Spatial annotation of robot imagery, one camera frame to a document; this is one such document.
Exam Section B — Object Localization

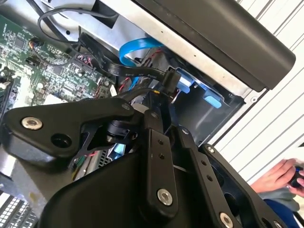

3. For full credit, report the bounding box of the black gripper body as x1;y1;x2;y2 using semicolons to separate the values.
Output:
39;152;216;228

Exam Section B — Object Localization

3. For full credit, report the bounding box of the bare person's hand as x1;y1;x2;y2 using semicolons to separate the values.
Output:
250;158;304;198

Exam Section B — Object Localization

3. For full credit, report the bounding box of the black disk wire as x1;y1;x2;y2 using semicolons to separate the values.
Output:
77;32;181;98

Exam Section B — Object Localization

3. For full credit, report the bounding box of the black sleeved power wire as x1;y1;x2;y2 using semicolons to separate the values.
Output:
111;86;171;100

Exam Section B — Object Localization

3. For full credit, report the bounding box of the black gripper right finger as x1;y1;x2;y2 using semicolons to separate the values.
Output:
175;127;290;228

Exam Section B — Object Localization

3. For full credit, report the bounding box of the round black tool blue ring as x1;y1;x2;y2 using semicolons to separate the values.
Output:
288;166;304;188

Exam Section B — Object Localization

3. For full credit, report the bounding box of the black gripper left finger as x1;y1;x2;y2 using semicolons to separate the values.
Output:
2;92;179;214

